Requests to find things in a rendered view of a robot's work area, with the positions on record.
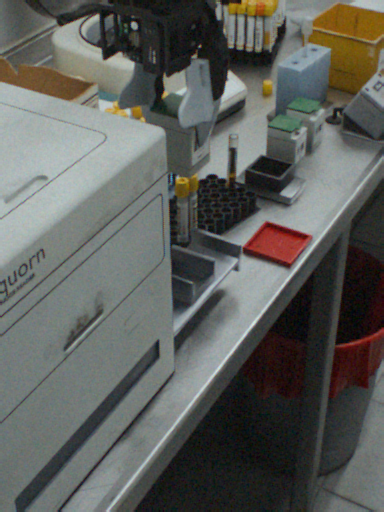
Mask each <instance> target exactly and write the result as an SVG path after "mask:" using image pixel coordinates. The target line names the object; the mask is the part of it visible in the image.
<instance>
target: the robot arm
mask: <svg viewBox="0 0 384 512"><path fill-rule="evenodd" d="M241 2H243V0H104V1H102V2H100V3H99V4H97V5H99V18H100V31H101V44H102V58H103V61H107V60H108V59H110V58H111V56H113V55H115V54H116V53H119V52H121V51H122V53H123V58H124V59H125V60H129V61H131V62H134V67H133V73H132V76H131V79H130V80H129V82H128V83H127V84H126V85H125V87H124V88H123V89H122V91H121V92H120V94H119V100H117V105H119V108H120V109H122V110H126V109H130V108H134V107H138V106H141V110H142V113H143V116H144V118H145V122H146V124H150V107H151V106H153V105H154V104H156V103H157V102H158V101H161V100H162V96H163V94H164V92H165V86H164V81H163V79H164V73H165V72H166V78H170V76H171V75H173V74H174V73H176V72H177V73H179V72H181V71H183V70H184V69H185V78H186V86H187V90H186V94H185V97H184V100H183V102H182V104H181V106H179V108H178V122H179V125H181V127H183V128H188V127H192V126H195V132H196V138H197V145H198V146H199V147H202V146H204V145H205V144H206V142H207V140H208V138H209V136H210V134H211V132H212V130H213V127H214V125H215V122H216V117H217V115H218V111H219V108H220V103H222V97H223V95H224V93H225V88H226V83H227V78H228V72H229V67H230V52H229V46H228V42H227V39H226V35H225V32H224V21H223V20H217V16H216V11H215V8H217V6H218V5H217V4H220V5H226V6H229V3H231V4H239V5H241ZM111 14H113V29H114V40H113V42H112V43H110V44H109V45H106V31H105V19H106V18H108V17H110V16H111ZM117 14H119V16H120V20H121V22H120V30H121V37H120V35H119V20H117ZM199 45H200V47H198V46H199ZM196 50H197V58H196V59H191V57H193V55H194V54H196Z"/></svg>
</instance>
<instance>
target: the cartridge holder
mask: <svg viewBox="0 0 384 512"><path fill-rule="evenodd" d="M295 168H296V164H293V163H290V162H286V161H281V159H278V158H274V157H271V156H267V155H264V154H260V155H259V156H258V157H257V158H256V159H255V161H254V162H253V163H252V164H250V165H249V166H248V167H247V168H246V169H245V170H244V171H243V172H241V173H240V174H239V175H238V176H237V177H236V185H237V187H245V188H246V189H247V191H253V192H255V193H256V194H257V195H259V196H264V197H267V198H270V199H273V200H277V201H280V203H282V204H287V205H291V204H292V203H293V202H294V200H295V199H296V197H297V196H298V195H299V194H300V193H301V192H302V191H303V189H305V188H306V187H307V179H305V178H300V177H297V176H295Z"/></svg>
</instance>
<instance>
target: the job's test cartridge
mask: <svg viewBox="0 0 384 512"><path fill-rule="evenodd" d="M150 125H153V126H157V127H161V128H163V129H164V131H165V133H166V150H167V171H168V172H171V173H174V174H177V175H181V176H184V177H187V178H191V177H192V176H193V175H195V174H196V173H197V172H198V171H199V170H201V169H202V168H204V167H205V166H206V165H207V164H208V163H209V162H210V136H209V138H208V140H207V142H206V144H205V145H204V146H202V147H199V146H198V145H197V138H196V132H195V126H192V127H188V128H183V127H181V125H179V122H178V118H174V117H171V116H167V115H164V114H161V113H156V112H153V111H150Z"/></svg>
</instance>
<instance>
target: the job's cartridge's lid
mask: <svg viewBox="0 0 384 512"><path fill-rule="evenodd" d="M184 97H185V95H181V94H177V93H173V92H171V93H169V94H168V95H166V96H165V97H164V99H162V100H161V101H158V102H157V103H156V104H154V105H153V106H151V107H150V111H153V112H156V113H161V114H164V115H167V116H171V117H174V118H178V108H179V106H181V104H182V102H183V100H184Z"/></svg>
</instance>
